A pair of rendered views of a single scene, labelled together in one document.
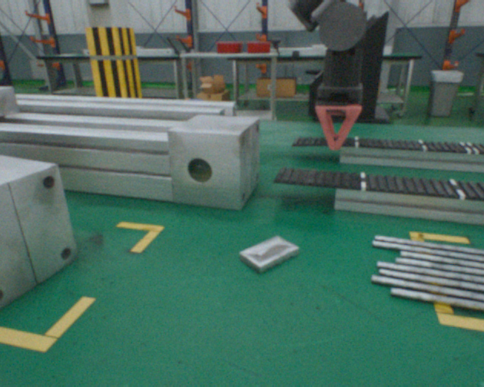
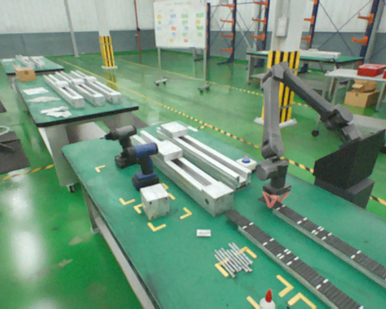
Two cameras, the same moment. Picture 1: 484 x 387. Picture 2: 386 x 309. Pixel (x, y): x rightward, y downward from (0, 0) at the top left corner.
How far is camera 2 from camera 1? 0.79 m
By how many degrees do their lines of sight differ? 37
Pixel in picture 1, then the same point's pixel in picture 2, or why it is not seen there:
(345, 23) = (262, 173)
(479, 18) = not seen: outside the picture
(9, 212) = (157, 203)
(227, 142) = (212, 198)
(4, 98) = (179, 153)
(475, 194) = (269, 246)
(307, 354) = (186, 254)
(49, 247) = (163, 210)
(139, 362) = (163, 240)
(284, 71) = not seen: outside the picture
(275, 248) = (205, 232)
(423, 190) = (258, 237)
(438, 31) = not seen: outside the picture
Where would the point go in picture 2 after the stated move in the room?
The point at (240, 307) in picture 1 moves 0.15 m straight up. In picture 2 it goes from (186, 241) to (184, 207)
